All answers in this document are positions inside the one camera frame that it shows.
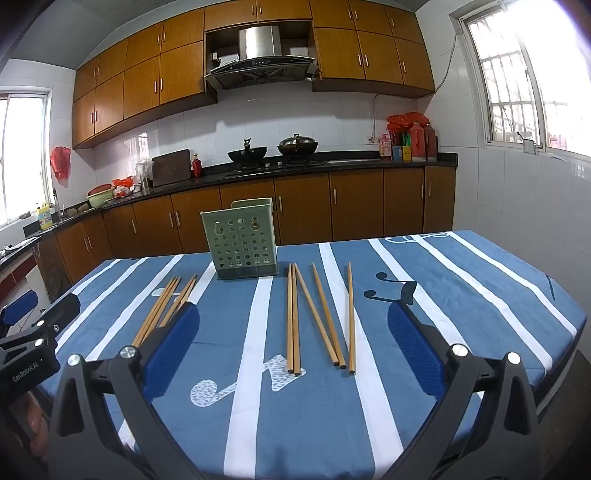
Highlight red bag over thermoses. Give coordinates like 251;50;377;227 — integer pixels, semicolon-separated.
386;112;424;136

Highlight brown lower kitchen cabinets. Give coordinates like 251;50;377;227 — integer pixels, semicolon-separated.
34;166;458;287

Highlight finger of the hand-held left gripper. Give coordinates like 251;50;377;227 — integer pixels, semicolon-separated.
25;292;82;352
0;290;40;329

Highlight wall power cord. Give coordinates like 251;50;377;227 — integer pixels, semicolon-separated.
367;28;464;145

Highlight blue white striped tablecloth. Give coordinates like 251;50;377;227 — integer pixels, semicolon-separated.
34;230;588;480

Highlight green basin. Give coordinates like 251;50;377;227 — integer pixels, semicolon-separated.
87;184;115;208

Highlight steel range hood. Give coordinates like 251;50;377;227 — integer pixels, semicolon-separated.
204;25;320;90

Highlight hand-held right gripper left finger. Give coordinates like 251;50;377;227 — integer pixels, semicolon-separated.
46;302;208;480

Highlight dark wooden cutting board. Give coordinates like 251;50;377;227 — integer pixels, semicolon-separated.
152;148;192;188

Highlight green perforated utensil holder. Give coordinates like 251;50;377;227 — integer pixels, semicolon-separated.
200;198;280;281

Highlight person's left hand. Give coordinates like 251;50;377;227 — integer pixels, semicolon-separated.
19;391;51;459

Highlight black gas stove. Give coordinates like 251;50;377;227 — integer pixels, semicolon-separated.
224;159;327;179

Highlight red plastic bag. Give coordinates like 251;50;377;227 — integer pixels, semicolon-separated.
50;146;73;188

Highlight black wok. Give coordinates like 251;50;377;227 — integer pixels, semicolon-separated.
227;137;269;164

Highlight black kitchen countertop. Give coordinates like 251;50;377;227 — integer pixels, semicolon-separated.
0;150;459;273

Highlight small side window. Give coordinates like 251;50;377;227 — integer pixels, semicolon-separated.
0;91;54;228

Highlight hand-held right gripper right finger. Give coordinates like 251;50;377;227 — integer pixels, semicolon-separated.
387;281;541;480

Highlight wok with glass lid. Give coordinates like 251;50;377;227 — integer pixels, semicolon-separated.
276;133;319;158

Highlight large barred window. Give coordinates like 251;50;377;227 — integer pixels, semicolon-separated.
458;0;591;157

